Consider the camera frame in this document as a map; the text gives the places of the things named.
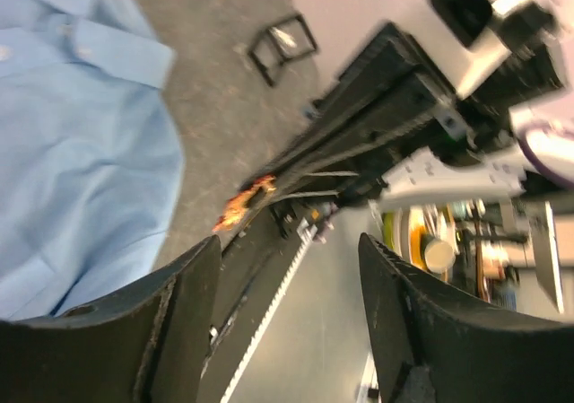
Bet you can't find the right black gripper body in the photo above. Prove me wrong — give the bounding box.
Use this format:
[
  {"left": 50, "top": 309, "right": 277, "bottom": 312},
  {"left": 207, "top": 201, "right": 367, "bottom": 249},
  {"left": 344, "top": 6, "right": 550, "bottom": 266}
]
[{"left": 312, "top": 22, "right": 456, "bottom": 187}]

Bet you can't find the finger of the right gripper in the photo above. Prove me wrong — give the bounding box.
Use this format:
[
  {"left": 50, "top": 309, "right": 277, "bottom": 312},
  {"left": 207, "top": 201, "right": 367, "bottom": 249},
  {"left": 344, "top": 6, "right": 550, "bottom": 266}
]
[
  {"left": 250, "top": 142, "right": 395, "bottom": 206},
  {"left": 242, "top": 48, "right": 423, "bottom": 188}
]

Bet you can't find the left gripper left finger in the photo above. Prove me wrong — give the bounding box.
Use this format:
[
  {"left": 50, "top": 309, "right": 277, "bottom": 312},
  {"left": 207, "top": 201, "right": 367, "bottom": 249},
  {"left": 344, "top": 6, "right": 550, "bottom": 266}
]
[{"left": 1, "top": 236, "right": 222, "bottom": 403}]

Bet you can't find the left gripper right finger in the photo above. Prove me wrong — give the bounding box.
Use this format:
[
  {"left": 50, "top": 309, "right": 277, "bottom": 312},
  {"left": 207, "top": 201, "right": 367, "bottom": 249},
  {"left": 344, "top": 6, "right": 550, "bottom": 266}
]
[{"left": 358, "top": 233, "right": 573, "bottom": 402}]

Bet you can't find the red gold leaf brooch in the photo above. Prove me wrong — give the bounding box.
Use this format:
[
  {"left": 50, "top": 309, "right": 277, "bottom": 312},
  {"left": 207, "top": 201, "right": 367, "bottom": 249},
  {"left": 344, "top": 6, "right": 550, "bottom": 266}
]
[{"left": 213, "top": 175, "right": 275, "bottom": 232}]

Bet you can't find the light blue button shirt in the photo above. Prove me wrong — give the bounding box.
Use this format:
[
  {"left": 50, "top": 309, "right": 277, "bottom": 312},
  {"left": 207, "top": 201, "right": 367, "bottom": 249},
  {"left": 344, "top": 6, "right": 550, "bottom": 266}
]
[{"left": 1, "top": 0, "right": 184, "bottom": 320}]

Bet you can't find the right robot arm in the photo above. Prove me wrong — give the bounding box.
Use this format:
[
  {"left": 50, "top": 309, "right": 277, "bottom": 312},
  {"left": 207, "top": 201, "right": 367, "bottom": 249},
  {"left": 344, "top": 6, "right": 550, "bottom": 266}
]
[{"left": 240, "top": 0, "right": 568, "bottom": 209}]

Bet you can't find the slotted cable duct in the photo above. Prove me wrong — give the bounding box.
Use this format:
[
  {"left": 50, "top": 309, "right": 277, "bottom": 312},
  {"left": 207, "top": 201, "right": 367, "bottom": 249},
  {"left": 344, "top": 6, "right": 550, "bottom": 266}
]
[{"left": 219, "top": 216, "right": 319, "bottom": 403}]

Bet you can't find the small black frame stand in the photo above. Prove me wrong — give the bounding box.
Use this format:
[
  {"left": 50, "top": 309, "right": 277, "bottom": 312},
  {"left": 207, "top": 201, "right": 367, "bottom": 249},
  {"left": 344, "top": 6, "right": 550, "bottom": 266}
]
[{"left": 247, "top": 12, "right": 318, "bottom": 88}]

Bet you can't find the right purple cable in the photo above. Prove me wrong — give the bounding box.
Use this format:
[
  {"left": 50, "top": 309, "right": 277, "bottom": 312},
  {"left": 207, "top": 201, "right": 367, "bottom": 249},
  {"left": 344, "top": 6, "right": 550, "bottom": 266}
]
[{"left": 517, "top": 122, "right": 574, "bottom": 188}]

